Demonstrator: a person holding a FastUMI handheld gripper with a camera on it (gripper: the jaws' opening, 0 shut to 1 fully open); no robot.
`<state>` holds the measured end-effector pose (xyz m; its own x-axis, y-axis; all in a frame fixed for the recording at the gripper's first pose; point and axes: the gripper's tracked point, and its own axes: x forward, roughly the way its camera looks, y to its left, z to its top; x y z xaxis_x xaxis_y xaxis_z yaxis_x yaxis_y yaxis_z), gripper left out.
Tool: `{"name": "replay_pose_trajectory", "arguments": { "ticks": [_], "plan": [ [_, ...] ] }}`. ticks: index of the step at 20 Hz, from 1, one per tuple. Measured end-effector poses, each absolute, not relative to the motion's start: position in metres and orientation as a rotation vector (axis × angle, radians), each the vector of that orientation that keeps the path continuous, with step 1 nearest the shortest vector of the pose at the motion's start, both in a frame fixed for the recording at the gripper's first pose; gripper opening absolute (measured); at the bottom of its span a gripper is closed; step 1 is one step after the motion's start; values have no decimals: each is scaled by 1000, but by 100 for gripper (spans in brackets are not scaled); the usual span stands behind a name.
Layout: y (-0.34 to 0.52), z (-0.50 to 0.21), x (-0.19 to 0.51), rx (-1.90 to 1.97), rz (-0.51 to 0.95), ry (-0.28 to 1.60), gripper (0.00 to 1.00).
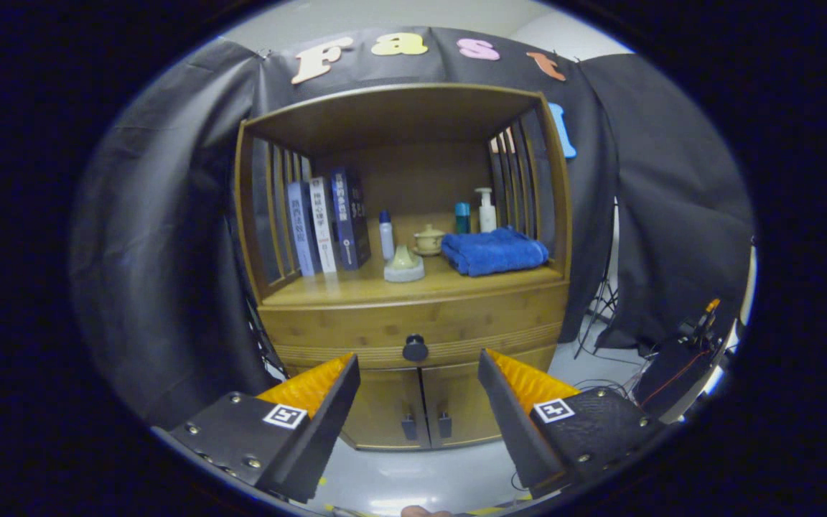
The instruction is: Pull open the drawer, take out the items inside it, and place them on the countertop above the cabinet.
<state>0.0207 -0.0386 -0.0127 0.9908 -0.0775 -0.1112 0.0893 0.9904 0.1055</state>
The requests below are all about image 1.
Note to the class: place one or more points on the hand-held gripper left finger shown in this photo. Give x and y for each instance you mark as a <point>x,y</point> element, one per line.
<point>321,424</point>

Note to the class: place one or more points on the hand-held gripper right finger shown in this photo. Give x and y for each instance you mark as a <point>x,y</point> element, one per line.
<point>510,424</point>

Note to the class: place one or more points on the wooden drawer with black knob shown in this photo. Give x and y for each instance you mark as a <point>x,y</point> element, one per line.
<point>356,323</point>

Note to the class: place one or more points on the pale green ceramic holder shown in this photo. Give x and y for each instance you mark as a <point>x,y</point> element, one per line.
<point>404,269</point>

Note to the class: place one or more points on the wooden cabinet door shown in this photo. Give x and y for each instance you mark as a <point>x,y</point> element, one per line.
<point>385,409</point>
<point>460,402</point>

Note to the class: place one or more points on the wooden countertop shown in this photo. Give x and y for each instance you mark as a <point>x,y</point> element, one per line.
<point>356,287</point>

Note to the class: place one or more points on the wooden cabinet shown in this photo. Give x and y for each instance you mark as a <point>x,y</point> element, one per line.
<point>421,172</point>

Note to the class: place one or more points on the black tripod stand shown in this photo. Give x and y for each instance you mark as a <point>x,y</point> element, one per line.
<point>606,294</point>

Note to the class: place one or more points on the black device with orange part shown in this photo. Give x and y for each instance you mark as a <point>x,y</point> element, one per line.
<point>672,373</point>

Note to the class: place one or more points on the folded blue towel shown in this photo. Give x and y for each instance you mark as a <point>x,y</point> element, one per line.
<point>496,251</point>

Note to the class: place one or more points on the white bottle with blue cap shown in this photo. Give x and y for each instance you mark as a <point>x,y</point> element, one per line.
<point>387,240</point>

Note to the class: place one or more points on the pale blue book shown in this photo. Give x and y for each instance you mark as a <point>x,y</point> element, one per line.
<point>302,230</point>

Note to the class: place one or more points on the white book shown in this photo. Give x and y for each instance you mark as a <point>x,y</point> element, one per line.
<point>324,226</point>

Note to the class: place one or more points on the beige lidded teacup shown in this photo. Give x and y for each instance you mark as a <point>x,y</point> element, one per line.
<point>429,241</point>

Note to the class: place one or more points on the dark blue book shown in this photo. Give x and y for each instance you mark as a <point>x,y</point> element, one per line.
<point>349,219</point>

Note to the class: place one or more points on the white pump bottle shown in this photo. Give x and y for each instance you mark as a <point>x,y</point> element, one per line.
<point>487,217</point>

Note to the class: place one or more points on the teal bottle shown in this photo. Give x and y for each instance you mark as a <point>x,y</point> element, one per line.
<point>462,219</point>

